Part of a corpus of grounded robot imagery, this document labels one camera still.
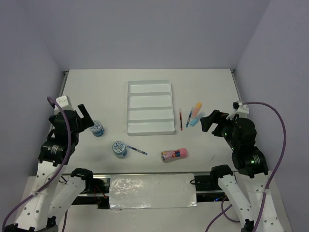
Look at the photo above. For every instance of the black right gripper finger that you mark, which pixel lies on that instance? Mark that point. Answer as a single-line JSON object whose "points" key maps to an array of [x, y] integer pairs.
{"points": [[216, 117], [218, 130]]}

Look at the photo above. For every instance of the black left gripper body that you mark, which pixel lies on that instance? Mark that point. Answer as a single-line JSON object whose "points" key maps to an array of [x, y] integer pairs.
{"points": [[75, 137]]}

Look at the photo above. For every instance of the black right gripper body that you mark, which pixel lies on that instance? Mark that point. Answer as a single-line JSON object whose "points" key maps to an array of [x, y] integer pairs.
{"points": [[226, 132]]}

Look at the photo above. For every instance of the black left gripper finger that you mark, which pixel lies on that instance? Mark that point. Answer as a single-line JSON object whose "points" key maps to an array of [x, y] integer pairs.
{"points": [[86, 119], [85, 126]]}

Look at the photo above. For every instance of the blue paint jar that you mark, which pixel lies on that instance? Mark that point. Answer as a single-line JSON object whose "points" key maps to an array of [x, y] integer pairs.
{"points": [[97, 129], [119, 149]]}

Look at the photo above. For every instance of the orange pink highlighter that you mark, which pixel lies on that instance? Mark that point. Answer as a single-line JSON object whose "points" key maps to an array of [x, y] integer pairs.
{"points": [[196, 109]]}

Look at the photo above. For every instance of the blue highlighter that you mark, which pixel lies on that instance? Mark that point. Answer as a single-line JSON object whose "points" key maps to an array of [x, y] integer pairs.
{"points": [[197, 119]]}

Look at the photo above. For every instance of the teal pen refill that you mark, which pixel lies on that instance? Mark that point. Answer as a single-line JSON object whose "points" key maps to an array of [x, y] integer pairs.
{"points": [[189, 117]]}

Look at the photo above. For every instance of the red pen refill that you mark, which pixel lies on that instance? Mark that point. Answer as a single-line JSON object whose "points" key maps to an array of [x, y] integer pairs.
{"points": [[181, 121]]}

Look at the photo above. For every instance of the blue pen refill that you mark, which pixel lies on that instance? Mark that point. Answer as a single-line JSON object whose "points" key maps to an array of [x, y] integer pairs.
{"points": [[137, 150]]}

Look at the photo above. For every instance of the pink capsule pencil case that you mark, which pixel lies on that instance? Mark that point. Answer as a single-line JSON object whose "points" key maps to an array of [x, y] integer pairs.
{"points": [[173, 155]]}

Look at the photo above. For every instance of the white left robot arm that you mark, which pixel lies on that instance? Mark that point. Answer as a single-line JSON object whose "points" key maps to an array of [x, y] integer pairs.
{"points": [[42, 209]]}

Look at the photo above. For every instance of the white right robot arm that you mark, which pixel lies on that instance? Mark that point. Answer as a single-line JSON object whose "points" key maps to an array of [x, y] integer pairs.
{"points": [[249, 191]]}

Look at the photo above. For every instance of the white compartment tray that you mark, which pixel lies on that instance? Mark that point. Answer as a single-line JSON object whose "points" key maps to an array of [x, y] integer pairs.
{"points": [[149, 108]]}

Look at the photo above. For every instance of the silver foil plate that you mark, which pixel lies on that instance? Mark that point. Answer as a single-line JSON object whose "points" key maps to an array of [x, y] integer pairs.
{"points": [[151, 191]]}

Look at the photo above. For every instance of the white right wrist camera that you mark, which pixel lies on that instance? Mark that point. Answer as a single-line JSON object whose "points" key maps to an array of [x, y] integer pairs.
{"points": [[241, 110]]}

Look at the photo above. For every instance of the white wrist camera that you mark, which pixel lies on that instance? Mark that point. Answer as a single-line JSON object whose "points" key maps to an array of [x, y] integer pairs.
{"points": [[64, 103], [241, 110]]}

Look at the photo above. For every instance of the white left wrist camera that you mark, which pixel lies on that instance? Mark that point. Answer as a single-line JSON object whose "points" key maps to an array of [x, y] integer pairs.
{"points": [[64, 103]]}

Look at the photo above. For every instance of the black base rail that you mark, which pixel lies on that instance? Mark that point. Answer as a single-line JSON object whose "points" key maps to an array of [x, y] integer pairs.
{"points": [[98, 193]]}

